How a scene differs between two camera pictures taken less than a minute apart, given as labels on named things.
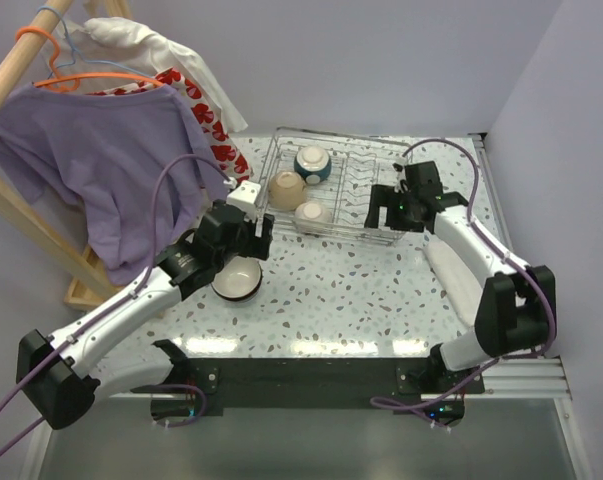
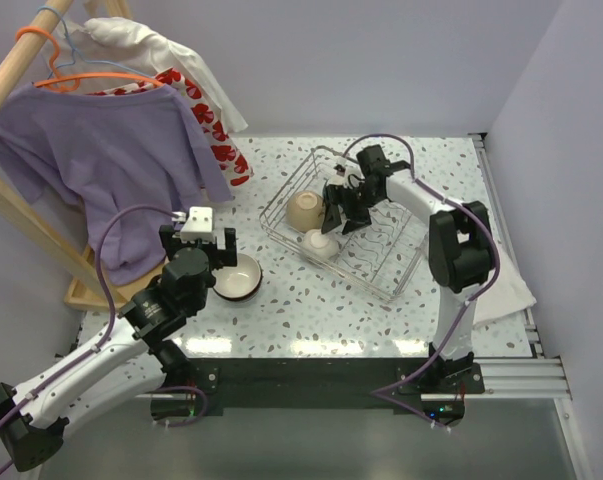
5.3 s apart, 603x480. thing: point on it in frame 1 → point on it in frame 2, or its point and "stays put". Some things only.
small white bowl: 312,217 → 322,246
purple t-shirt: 110,151 stays put
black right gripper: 386,196 → 332,220
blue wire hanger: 75,53 stays put
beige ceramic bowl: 287,190 → 304,210
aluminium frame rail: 524,378 stays put
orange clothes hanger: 71,82 stays put
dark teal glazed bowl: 239,280 stays put
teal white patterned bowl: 313,163 → 336,180
